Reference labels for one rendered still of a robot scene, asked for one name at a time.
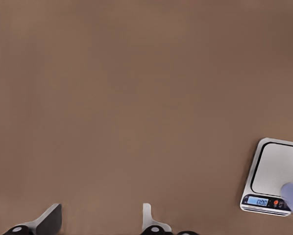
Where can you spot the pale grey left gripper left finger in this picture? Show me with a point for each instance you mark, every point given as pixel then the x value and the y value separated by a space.
pixel 47 220

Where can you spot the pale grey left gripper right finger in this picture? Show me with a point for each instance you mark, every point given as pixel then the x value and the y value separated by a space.
pixel 147 220

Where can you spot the silver digital kitchen scale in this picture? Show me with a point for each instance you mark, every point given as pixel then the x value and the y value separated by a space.
pixel 274 169

